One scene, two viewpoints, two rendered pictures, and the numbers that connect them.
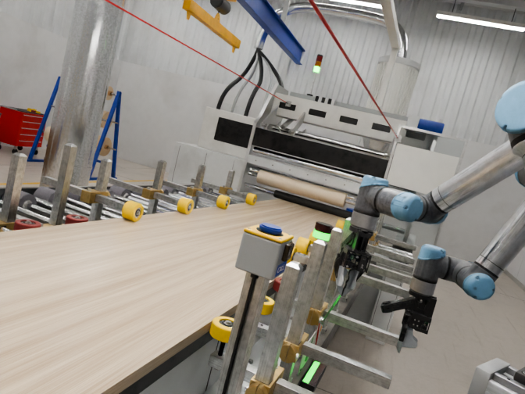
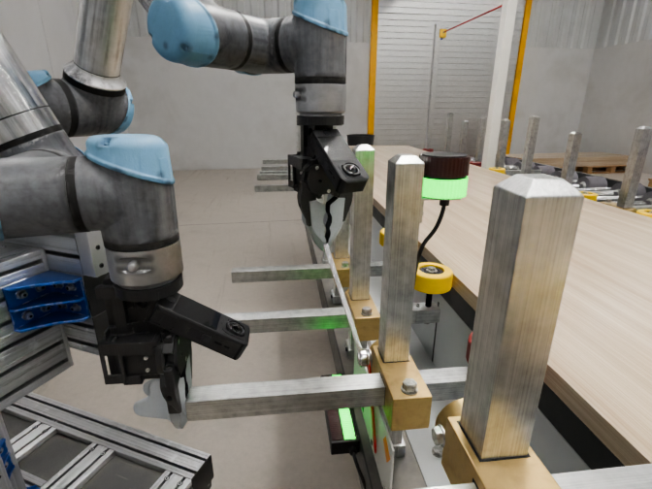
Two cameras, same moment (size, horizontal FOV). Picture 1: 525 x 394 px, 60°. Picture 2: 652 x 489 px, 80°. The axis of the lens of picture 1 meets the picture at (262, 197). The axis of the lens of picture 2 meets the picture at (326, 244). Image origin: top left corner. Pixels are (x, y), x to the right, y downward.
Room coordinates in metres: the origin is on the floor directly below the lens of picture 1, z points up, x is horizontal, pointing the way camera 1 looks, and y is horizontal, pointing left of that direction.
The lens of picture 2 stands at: (1.87, -0.56, 1.20)
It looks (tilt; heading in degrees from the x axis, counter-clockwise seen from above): 19 degrees down; 155
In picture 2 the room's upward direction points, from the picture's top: straight up
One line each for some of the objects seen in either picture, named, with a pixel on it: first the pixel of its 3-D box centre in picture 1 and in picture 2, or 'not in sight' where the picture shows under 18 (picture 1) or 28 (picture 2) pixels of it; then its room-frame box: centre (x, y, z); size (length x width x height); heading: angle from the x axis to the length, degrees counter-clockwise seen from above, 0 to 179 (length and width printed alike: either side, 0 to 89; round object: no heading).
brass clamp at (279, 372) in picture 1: (264, 384); (342, 268); (1.03, -0.12, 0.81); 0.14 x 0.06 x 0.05; 161
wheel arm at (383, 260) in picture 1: (362, 253); not in sight; (2.22, -0.55, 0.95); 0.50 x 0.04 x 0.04; 71
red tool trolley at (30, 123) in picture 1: (20, 130); not in sight; (8.42, 4.68, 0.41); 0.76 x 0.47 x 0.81; 171
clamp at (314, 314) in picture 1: (315, 312); (398, 378); (1.50, -0.27, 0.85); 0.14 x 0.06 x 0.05; 161
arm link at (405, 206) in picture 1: (402, 205); (256, 46); (1.24, -0.37, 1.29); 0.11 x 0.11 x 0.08; 35
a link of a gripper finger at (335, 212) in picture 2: (341, 281); (327, 219); (1.30, -0.29, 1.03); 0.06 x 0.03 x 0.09; 2
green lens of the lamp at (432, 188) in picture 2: (322, 234); (441, 184); (1.50, -0.22, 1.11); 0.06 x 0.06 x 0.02
